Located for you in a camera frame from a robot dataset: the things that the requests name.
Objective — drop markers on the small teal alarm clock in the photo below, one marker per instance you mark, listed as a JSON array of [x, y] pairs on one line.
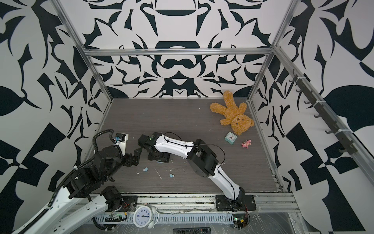
[[231, 138]]

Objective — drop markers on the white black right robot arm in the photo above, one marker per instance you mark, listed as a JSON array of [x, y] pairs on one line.
[[204, 162]]

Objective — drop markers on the black wall hook rail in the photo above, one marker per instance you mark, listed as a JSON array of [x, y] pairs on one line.
[[336, 127]]

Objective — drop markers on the white slotted cable duct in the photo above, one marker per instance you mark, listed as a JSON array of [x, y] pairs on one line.
[[220, 218]]

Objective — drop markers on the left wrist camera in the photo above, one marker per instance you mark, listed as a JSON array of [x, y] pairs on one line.
[[121, 141]]

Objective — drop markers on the small pink toy figure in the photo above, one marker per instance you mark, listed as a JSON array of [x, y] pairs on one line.
[[246, 144]]

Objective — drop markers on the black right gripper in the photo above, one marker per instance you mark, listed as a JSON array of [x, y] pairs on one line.
[[161, 158]]

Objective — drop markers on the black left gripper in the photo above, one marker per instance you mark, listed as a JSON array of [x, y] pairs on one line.
[[130, 162]]

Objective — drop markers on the black remote control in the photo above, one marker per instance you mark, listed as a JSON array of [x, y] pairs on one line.
[[194, 230]]

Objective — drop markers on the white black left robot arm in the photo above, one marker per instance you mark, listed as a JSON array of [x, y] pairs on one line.
[[109, 156]]

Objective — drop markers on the white round alarm clock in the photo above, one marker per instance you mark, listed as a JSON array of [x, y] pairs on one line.
[[146, 217]]

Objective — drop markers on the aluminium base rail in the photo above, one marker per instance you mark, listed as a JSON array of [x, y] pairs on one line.
[[206, 203]]

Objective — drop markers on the green circuit board left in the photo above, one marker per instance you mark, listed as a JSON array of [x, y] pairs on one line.
[[116, 218]]

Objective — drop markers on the brown teddy bear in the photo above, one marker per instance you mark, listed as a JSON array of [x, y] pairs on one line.
[[233, 115]]

